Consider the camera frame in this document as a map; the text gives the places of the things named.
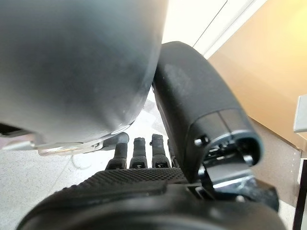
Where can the grey white shelf board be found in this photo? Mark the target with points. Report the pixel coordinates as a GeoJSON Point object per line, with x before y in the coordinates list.
{"type": "Point", "coordinates": [301, 112]}

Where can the beige wooden cabinet panel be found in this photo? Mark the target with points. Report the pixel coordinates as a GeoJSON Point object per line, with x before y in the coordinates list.
{"type": "Point", "coordinates": [263, 60]}

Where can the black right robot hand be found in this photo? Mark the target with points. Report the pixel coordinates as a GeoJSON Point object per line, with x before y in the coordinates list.
{"type": "Point", "coordinates": [192, 95]}

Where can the grey rounded container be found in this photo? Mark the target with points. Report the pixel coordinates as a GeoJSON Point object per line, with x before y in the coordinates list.
{"type": "Point", "coordinates": [72, 60]}

